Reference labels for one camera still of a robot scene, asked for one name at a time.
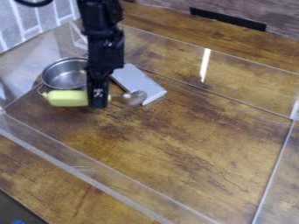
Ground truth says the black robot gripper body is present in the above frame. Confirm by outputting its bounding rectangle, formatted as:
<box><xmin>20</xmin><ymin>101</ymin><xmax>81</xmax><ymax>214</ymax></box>
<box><xmin>77</xmin><ymin>0</ymin><xmax>126</xmax><ymax>77</ymax></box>

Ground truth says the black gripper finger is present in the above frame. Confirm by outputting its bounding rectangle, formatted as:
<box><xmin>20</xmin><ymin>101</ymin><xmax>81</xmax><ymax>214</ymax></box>
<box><xmin>100</xmin><ymin>71</ymin><xmax>111</xmax><ymax>108</ymax></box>
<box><xmin>87</xmin><ymin>73</ymin><xmax>104</xmax><ymax>109</ymax></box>

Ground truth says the grey toy cleaver knife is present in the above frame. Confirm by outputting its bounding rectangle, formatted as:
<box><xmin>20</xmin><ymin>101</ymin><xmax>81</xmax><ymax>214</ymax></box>
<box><xmin>111</xmin><ymin>63</ymin><xmax>167</xmax><ymax>106</ymax></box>

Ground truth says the small steel pot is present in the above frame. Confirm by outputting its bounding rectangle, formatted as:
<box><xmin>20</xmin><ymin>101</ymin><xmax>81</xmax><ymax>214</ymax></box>
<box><xmin>37</xmin><ymin>57</ymin><xmax>88</xmax><ymax>98</ymax></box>

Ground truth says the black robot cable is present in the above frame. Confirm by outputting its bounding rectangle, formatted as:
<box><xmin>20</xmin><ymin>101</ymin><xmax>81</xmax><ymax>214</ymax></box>
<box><xmin>13</xmin><ymin>0</ymin><xmax>56</xmax><ymax>8</ymax></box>

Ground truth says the black wall bar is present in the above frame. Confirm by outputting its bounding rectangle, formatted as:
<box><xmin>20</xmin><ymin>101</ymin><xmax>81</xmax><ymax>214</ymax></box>
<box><xmin>190</xmin><ymin>7</ymin><xmax>267</xmax><ymax>32</ymax></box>

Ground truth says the clear acrylic enclosure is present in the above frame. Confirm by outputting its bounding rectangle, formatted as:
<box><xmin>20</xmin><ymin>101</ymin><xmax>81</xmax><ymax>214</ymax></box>
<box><xmin>0</xmin><ymin>24</ymin><xmax>299</xmax><ymax>224</ymax></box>

